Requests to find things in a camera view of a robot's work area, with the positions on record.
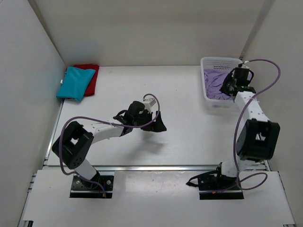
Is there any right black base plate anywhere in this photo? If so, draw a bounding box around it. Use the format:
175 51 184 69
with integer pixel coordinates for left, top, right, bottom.
186 169 244 201

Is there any lavender t shirt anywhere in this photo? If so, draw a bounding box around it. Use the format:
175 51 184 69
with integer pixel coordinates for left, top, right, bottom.
204 69 232 100

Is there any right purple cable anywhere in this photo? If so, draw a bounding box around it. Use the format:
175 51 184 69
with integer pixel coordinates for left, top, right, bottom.
200 59 282 194

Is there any red t shirt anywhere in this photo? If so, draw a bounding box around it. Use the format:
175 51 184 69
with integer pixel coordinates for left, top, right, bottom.
74 64 99 97

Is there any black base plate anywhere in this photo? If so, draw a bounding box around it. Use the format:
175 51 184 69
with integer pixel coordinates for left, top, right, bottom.
186 169 244 201
70 174 114 199

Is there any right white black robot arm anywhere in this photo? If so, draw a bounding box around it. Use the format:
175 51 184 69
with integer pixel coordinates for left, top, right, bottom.
213 64 280 189

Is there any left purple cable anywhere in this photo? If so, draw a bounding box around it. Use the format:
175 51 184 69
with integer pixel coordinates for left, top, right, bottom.
59 93 161 197

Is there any aluminium frame rail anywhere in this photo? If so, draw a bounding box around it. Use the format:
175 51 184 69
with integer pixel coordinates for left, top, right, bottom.
95 165 217 172

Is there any purple cable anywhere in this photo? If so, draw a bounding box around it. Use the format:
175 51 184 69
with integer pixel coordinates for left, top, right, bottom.
200 59 282 194
59 93 161 197

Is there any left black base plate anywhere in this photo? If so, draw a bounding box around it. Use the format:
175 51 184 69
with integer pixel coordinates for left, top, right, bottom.
70 174 114 199

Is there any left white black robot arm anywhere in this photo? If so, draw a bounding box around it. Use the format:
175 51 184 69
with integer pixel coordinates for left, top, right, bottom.
52 98 167 190

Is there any white plastic laundry basket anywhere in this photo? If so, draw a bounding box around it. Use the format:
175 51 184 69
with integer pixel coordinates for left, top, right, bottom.
200 57 242 109

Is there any teal t shirt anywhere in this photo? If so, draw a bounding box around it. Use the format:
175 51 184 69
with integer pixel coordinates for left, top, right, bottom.
56 66 96 102

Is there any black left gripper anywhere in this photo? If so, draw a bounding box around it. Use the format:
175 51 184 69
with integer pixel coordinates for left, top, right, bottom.
133 110 166 132

